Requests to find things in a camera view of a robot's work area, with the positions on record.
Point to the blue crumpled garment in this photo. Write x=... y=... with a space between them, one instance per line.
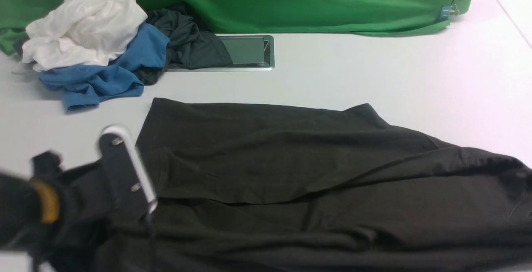
x=86 y=86

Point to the blue binder clip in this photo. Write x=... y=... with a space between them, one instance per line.
x=449 y=11

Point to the white crumpled garment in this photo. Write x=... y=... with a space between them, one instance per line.
x=88 y=32

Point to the dark teal crumpled garment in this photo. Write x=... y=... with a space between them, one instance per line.
x=182 y=25

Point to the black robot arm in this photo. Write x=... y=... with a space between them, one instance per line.
x=22 y=227

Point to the dark gray long-sleeved shirt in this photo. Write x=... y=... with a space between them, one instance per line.
x=269 y=188

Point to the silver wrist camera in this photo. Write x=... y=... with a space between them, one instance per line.
x=131 y=188

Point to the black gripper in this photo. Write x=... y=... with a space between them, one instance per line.
x=71 y=201

